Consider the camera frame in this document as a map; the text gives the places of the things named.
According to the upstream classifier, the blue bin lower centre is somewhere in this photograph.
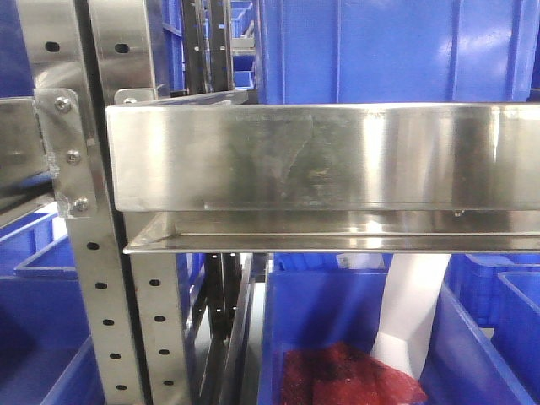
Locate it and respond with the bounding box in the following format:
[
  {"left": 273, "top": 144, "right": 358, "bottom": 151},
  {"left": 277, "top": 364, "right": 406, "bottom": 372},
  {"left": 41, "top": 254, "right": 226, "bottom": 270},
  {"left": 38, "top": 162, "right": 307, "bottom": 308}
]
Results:
[{"left": 258, "top": 271, "right": 534, "bottom": 404}]

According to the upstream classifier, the steel bracket plate with screws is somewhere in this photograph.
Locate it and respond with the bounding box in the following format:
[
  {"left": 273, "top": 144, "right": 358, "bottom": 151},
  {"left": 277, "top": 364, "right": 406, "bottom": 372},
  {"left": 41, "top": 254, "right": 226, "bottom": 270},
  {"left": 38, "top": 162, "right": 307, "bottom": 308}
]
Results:
[{"left": 34, "top": 89, "right": 97, "bottom": 219}]

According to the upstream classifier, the left steel shelf beam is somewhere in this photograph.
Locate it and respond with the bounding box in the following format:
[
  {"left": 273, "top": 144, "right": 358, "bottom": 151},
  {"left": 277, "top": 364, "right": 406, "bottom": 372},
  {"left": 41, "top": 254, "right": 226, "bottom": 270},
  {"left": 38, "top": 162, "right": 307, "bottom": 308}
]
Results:
[{"left": 1, "top": 97, "right": 54, "bottom": 227}]

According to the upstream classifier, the white paper sheet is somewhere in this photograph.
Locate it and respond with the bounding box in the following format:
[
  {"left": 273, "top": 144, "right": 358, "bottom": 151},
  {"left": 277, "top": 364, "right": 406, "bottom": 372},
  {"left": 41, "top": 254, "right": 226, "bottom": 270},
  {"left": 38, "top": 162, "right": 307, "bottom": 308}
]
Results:
[{"left": 371, "top": 253, "right": 451, "bottom": 380}]

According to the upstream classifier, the stainless steel shelf beam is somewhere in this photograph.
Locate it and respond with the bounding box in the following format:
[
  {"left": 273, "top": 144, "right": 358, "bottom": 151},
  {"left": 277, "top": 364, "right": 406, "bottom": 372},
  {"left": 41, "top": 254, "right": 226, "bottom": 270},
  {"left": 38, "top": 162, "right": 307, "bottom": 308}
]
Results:
[{"left": 107, "top": 102, "right": 539, "bottom": 254}]

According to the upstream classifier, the blue bin lower right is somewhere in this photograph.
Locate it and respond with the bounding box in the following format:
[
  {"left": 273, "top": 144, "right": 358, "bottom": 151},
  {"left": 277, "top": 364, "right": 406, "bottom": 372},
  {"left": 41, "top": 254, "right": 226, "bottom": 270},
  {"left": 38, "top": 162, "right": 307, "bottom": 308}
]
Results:
[{"left": 445, "top": 253, "right": 539, "bottom": 397}]

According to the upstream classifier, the blue bin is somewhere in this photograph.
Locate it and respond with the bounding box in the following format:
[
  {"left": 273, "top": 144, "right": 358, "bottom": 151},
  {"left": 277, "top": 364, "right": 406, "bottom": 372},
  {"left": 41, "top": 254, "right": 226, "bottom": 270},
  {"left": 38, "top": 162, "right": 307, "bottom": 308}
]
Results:
[
  {"left": 258, "top": 271, "right": 534, "bottom": 404},
  {"left": 1, "top": 212, "right": 105, "bottom": 404},
  {"left": 445, "top": 253, "right": 539, "bottom": 397}
]

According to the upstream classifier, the red mesh bag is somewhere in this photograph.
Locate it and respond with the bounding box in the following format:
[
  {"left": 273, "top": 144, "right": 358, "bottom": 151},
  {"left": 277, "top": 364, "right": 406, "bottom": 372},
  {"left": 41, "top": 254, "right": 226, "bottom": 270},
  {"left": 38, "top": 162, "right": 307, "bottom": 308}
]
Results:
[{"left": 279, "top": 342, "right": 428, "bottom": 404}]

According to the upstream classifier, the large blue crate on shelf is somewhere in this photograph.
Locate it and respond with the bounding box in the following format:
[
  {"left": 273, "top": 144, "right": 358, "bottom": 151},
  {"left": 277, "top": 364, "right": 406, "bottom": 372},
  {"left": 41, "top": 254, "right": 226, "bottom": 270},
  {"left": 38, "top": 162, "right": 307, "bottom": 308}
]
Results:
[{"left": 254, "top": 1, "right": 539, "bottom": 104}]

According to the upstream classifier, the blue bin lower left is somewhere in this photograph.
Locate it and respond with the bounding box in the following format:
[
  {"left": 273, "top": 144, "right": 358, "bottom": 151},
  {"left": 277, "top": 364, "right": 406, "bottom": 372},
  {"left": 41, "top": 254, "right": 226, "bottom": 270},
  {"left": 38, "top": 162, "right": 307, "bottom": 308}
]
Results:
[{"left": 1, "top": 212, "right": 105, "bottom": 404}]

